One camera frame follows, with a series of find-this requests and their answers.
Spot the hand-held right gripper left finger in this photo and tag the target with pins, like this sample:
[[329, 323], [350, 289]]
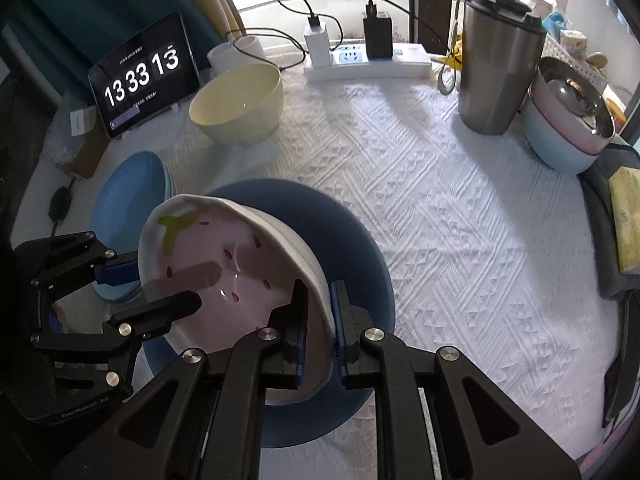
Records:
[[300, 340]]

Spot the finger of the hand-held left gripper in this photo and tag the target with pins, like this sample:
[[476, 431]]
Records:
[[165, 305], [120, 270]]

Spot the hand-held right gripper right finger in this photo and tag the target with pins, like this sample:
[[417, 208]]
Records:
[[337, 330]]

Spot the large light blue plate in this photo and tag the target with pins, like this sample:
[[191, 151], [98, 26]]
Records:
[[125, 200]]

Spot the dark blue bowl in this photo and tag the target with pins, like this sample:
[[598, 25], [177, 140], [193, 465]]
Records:
[[350, 260]]

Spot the pink strawberry pattern bowl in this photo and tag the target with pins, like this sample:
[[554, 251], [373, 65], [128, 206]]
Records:
[[240, 270]]

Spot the cream yellow bowl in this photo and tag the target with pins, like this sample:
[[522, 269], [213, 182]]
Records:
[[235, 100]]

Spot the black round puck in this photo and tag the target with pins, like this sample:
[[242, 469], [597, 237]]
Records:
[[61, 204]]

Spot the cardboard box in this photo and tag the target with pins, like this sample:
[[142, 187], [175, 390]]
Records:
[[82, 157]]

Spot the small white box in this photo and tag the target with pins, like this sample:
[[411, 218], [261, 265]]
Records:
[[78, 123]]

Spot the clear plastic bag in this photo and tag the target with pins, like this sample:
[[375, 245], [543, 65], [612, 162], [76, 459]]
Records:
[[57, 130]]

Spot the black tablet clock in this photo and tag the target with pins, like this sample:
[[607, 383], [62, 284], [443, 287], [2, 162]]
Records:
[[142, 80]]

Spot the white power strip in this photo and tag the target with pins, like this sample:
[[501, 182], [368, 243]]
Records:
[[400, 67]]

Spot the teal curtain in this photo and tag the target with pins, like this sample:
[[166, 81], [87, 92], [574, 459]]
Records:
[[100, 0]]

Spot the white charger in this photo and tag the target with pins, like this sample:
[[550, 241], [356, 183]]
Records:
[[318, 42]]

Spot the grey folded towel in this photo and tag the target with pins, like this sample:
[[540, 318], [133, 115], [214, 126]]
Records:
[[595, 195]]

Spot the black charger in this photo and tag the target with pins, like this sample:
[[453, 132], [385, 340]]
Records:
[[377, 35]]

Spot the pale pink bowl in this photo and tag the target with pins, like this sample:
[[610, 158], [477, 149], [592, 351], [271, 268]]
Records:
[[550, 121]]

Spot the steel tumbler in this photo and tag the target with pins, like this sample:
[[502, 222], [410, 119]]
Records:
[[495, 75]]

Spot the yellow tissue pack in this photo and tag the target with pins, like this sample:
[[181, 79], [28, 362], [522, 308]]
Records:
[[627, 220]]

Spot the steel bowl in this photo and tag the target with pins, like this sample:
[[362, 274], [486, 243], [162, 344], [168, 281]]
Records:
[[565, 90]]

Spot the yellow tin can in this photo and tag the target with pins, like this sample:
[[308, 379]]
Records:
[[616, 109]]

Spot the white plastic basket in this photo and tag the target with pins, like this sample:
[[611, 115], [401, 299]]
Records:
[[555, 47]]

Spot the small printed carton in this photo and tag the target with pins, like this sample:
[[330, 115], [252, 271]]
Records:
[[574, 45]]

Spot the brown wooden item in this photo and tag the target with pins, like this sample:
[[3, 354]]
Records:
[[597, 60]]

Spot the blue plastic bag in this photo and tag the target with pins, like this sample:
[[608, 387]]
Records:
[[555, 24]]

